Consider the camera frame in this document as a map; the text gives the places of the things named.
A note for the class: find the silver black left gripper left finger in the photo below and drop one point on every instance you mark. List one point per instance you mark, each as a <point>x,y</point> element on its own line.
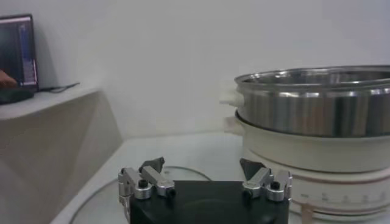
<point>152,178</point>

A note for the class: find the cream electric pot base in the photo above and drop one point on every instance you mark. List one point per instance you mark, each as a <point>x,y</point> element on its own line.
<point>304,152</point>

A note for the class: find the white rounded side table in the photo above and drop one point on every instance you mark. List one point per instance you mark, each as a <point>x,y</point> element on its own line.
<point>45,137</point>

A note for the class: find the stainless steel steamer basket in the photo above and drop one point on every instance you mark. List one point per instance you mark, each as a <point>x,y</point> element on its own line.
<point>304,112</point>

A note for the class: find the black laptop with dark screen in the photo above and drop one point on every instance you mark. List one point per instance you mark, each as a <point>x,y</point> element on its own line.
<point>16,51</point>

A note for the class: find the person's bare hand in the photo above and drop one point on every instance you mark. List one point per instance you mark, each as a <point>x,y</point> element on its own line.
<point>6,80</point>

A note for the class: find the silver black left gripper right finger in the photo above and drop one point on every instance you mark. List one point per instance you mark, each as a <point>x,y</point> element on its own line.
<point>262,179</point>

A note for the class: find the round glass pot lid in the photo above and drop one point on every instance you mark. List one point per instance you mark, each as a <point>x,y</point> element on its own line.
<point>100,207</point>

